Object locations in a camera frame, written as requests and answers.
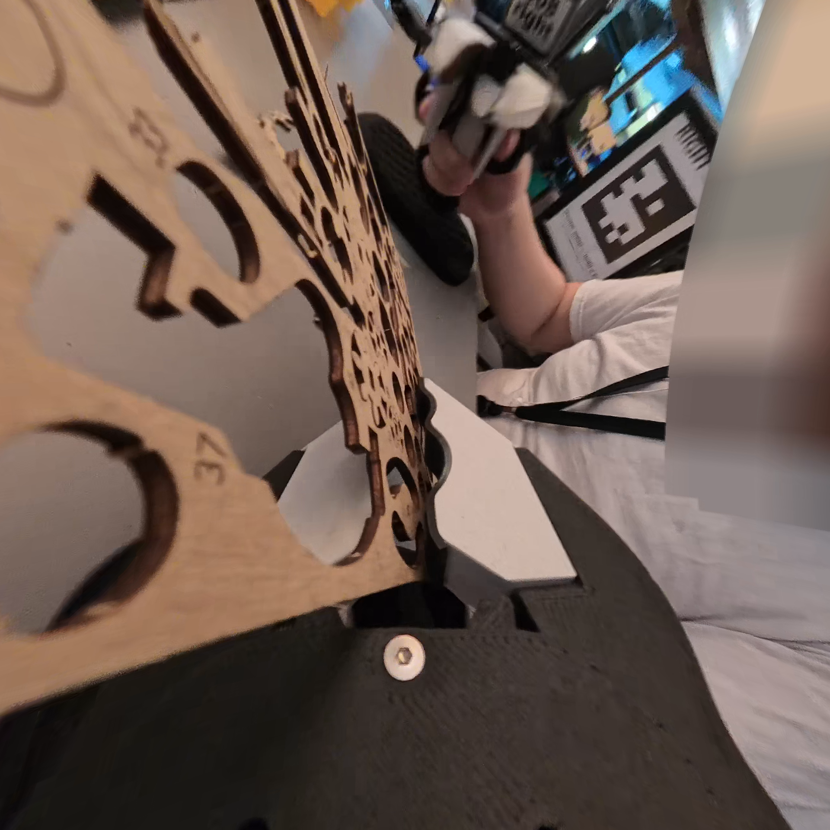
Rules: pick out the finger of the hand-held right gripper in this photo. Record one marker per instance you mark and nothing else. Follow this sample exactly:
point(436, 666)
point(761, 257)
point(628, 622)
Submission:
point(463, 42)
point(519, 97)

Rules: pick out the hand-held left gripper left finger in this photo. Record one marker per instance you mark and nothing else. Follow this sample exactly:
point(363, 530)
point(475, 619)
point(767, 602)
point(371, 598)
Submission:
point(324, 499)

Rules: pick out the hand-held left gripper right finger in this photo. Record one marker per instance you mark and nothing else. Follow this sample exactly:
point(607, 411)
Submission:
point(499, 519)

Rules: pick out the laser-cut wooden parts sheet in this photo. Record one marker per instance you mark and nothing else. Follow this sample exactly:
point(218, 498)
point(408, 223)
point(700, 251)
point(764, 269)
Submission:
point(227, 551)

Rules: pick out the person's right forearm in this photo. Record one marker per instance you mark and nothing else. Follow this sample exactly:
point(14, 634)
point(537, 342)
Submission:
point(525, 285)

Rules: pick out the person's right hand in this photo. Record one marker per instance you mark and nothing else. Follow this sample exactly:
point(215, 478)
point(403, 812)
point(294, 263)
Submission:
point(486, 194)

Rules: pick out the yellow plastic bin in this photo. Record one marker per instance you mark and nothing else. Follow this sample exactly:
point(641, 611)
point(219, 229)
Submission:
point(331, 5)

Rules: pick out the framed square-code sign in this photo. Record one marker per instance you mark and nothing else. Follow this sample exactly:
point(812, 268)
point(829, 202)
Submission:
point(635, 201)

